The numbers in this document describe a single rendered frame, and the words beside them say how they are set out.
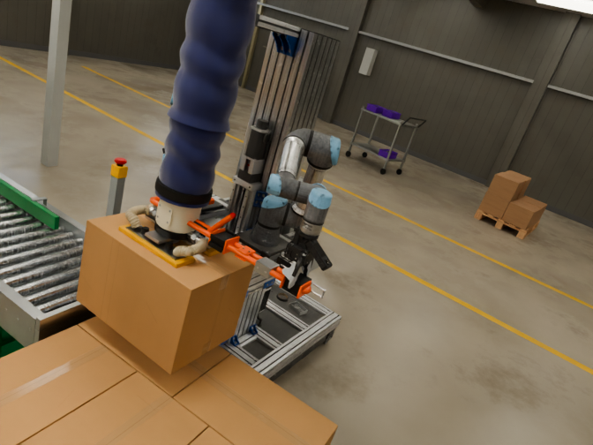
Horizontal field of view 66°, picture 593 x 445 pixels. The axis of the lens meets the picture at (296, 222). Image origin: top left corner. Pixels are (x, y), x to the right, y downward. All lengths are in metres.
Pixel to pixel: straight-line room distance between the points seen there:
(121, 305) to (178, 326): 0.32
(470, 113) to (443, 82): 1.03
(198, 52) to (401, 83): 11.11
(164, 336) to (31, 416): 0.51
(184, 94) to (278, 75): 0.75
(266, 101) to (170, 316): 1.18
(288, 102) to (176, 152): 0.75
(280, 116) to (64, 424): 1.58
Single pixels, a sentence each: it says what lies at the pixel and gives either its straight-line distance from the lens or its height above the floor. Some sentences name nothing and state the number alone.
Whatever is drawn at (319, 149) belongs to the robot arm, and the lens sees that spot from 1.91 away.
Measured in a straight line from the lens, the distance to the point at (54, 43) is 5.30.
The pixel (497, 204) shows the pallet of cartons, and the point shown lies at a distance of 8.46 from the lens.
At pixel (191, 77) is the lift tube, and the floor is 1.76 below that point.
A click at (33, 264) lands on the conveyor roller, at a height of 0.54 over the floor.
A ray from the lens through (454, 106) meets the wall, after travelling 12.17.
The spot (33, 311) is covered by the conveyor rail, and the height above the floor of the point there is 0.60.
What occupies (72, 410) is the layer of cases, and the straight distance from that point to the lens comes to 1.99.
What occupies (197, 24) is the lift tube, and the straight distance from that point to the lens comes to 1.69.
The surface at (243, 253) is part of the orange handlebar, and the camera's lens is 1.71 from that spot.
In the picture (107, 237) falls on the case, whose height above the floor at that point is 1.06.
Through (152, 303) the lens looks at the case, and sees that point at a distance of 1.87.
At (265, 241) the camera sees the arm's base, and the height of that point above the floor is 1.06.
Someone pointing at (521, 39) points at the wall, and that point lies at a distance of 12.04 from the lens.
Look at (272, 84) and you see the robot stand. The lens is 2.36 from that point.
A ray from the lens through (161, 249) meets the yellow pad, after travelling 1.87.
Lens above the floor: 2.00
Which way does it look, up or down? 22 degrees down
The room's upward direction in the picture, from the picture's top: 17 degrees clockwise
